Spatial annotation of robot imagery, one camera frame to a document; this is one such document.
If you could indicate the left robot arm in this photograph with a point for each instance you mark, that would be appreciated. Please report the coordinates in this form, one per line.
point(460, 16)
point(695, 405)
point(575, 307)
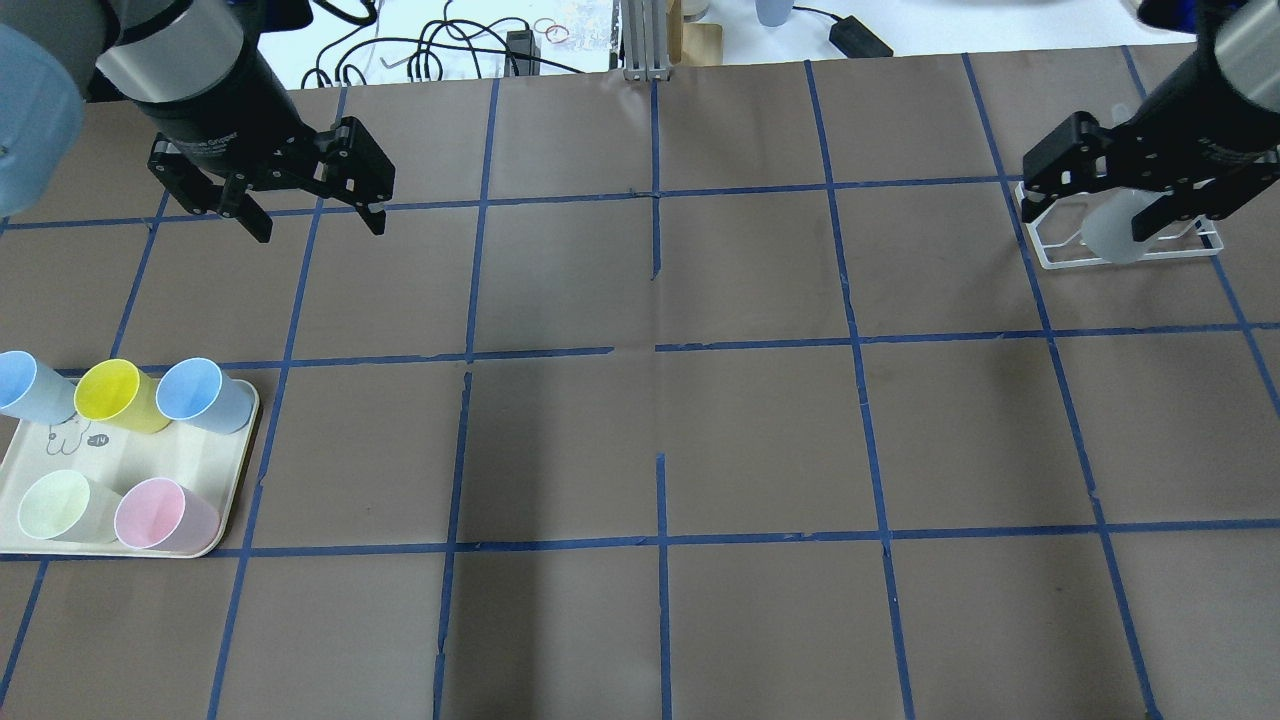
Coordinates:
point(150, 51)

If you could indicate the cream plastic tray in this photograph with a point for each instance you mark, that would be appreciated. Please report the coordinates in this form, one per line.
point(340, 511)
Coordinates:
point(209, 464)

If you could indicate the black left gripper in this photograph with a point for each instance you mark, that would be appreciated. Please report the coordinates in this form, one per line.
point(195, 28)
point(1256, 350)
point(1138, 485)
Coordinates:
point(232, 112)

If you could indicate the black power adapter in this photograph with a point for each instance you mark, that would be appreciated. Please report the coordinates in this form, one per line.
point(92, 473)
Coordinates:
point(856, 41)

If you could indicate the blue cup on desk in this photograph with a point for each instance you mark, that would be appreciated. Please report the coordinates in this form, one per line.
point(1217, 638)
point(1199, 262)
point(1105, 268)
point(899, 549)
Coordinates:
point(773, 13)

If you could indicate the pale green plastic cup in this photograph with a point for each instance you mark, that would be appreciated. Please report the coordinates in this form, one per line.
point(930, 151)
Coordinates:
point(67, 506)

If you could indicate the yellow plastic cup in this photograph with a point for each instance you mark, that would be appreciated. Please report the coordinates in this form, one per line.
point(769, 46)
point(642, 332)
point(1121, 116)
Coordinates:
point(116, 392)

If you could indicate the pink plastic cup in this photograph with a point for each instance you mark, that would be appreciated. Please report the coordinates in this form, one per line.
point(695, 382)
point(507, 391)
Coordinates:
point(161, 515)

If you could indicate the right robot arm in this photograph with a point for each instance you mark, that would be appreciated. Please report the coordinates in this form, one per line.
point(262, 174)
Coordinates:
point(1243, 37)

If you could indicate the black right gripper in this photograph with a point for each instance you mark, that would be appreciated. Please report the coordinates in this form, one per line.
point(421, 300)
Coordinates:
point(1212, 128)

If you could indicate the grey plastic cup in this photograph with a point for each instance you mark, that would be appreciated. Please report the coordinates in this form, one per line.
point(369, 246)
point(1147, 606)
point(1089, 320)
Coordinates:
point(1107, 231)

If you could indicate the light blue plastic cup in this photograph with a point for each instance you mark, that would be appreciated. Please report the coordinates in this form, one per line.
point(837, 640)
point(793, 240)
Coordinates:
point(32, 391)

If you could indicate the aluminium frame post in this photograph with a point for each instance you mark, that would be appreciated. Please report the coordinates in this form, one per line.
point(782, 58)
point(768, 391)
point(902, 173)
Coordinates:
point(644, 40)

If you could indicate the white wire cup rack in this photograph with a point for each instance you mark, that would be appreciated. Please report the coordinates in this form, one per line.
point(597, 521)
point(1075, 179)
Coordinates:
point(1053, 237)

